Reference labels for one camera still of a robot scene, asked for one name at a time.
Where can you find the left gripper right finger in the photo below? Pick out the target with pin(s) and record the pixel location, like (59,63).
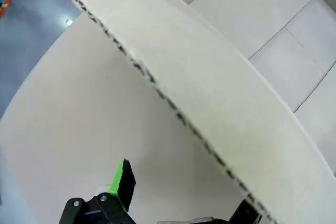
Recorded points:
(244,213)

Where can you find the orange box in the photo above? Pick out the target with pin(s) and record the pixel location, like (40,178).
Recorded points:
(5,6)

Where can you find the brown cardboard box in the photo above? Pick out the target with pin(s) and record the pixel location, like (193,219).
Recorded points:
(197,77)

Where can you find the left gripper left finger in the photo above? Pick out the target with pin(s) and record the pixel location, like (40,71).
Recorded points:
(126,182)

